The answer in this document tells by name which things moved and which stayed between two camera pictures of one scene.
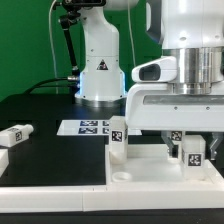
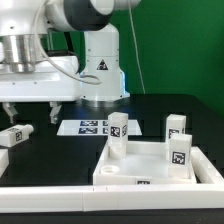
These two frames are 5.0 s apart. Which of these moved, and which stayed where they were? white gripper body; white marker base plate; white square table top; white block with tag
Moved: white block with tag; white square table top; white gripper body
Stayed: white marker base plate
